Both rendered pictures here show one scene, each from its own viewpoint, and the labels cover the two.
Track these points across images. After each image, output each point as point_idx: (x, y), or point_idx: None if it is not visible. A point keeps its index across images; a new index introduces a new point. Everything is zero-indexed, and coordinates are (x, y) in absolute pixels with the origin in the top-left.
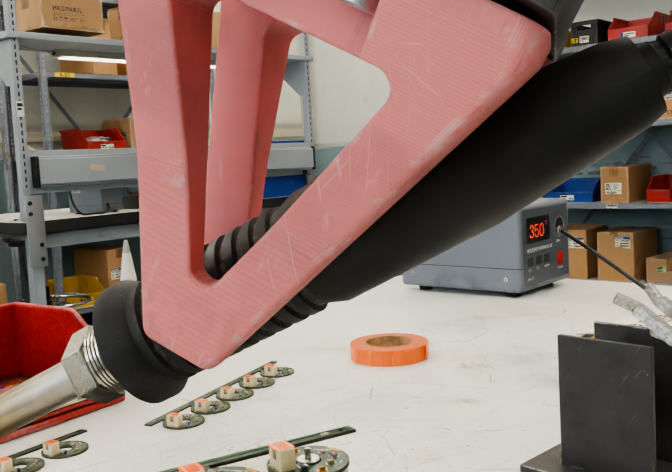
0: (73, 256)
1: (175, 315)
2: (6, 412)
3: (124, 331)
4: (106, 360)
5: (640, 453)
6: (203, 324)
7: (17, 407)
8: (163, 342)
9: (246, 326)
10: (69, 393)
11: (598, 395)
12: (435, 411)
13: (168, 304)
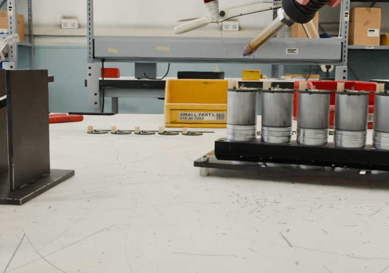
0: None
1: None
2: (266, 30)
3: None
4: (282, 6)
5: None
6: None
7: (268, 28)
8: None
9: None
10: (280, 22)
11: None
12: None
13: None
